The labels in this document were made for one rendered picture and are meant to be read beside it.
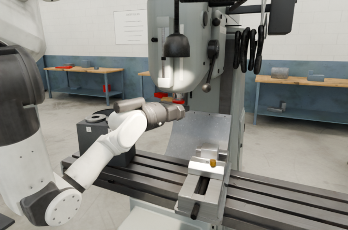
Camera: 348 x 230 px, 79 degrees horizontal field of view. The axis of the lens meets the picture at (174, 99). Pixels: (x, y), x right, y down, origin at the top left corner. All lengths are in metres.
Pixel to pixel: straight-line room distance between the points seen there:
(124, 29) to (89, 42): 1.26
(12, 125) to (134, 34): 5.49
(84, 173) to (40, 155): 0.14
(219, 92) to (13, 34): 0.89
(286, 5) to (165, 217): 0.90
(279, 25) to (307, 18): 4.08
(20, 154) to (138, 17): 5.48
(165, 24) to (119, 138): 0.35
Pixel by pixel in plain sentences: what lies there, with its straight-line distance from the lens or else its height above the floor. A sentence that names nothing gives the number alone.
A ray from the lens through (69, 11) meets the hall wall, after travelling 7.33.
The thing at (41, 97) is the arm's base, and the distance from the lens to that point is 0.43.
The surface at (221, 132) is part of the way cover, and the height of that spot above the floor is 1.03.
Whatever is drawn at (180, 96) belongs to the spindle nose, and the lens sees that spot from 0.77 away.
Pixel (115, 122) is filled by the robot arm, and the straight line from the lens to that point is 0.65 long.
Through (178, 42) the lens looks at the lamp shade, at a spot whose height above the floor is 1.47.
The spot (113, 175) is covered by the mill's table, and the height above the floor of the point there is 0.95.
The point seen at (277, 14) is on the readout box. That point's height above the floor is 1.58.
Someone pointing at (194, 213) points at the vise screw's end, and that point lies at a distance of 0.67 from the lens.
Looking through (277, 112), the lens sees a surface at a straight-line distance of 4.50.
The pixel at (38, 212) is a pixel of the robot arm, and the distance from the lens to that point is 0.53.
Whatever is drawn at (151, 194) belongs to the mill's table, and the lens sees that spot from 0.89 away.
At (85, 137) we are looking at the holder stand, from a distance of 1.00.
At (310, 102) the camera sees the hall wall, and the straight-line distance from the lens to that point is 5.13.
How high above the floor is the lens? 1.46
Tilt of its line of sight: 14 degrees down
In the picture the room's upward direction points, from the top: straight up
